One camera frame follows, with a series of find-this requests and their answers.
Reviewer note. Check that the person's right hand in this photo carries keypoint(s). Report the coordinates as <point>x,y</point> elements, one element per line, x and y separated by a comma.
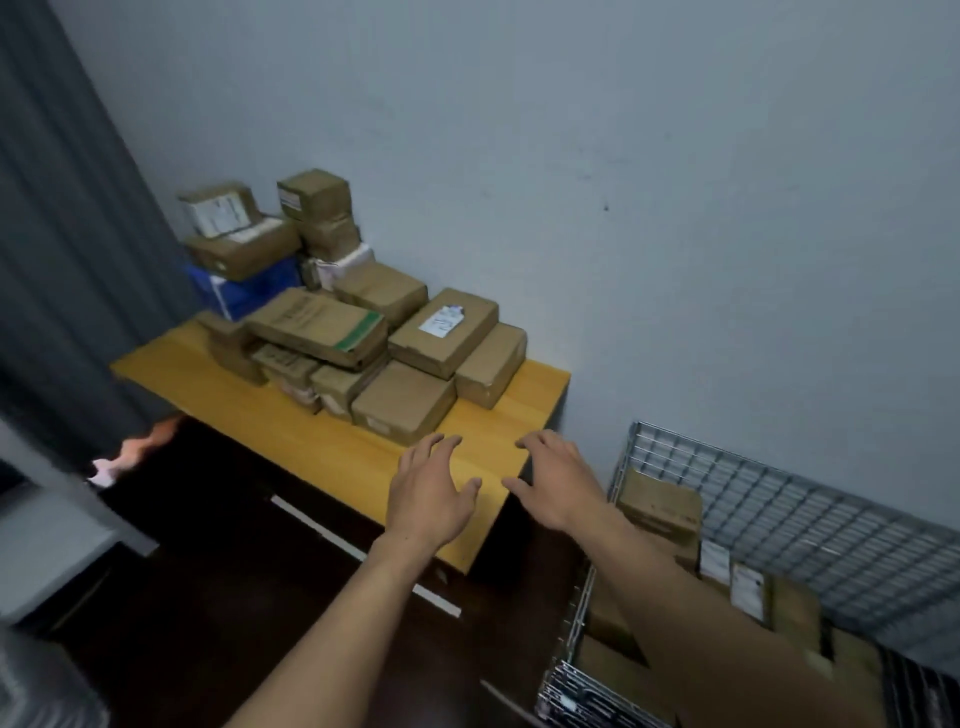
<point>559,491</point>

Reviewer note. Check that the person's left hand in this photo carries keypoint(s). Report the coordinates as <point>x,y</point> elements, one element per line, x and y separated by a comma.
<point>424,502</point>

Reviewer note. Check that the person's left thumb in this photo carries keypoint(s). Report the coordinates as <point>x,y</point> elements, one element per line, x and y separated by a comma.
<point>465,499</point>

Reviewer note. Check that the person's right middle finger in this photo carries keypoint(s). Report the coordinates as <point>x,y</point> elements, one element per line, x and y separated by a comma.
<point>546,441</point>

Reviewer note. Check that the person's left middle finger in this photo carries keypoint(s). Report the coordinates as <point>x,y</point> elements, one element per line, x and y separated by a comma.
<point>427,448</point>

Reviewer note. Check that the person's right thumb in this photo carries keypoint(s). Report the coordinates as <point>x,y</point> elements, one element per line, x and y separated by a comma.
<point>517,493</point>

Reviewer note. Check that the person's left forearm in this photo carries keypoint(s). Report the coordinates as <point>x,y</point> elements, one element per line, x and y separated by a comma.
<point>337,645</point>

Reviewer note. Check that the person's right forearm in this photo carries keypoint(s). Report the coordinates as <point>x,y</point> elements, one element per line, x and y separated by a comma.
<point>697,622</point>

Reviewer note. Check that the pile of brown cardboard boxes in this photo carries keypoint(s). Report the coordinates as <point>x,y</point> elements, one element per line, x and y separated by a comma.
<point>420,337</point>

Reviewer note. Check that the heap of brown cardboard parcels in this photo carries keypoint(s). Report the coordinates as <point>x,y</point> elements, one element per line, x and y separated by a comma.
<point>660,506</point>

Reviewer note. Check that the blue box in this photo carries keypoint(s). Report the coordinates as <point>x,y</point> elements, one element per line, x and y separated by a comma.
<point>247,292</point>

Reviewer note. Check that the grey curtain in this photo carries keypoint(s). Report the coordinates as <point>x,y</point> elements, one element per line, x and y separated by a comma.
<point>67,225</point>

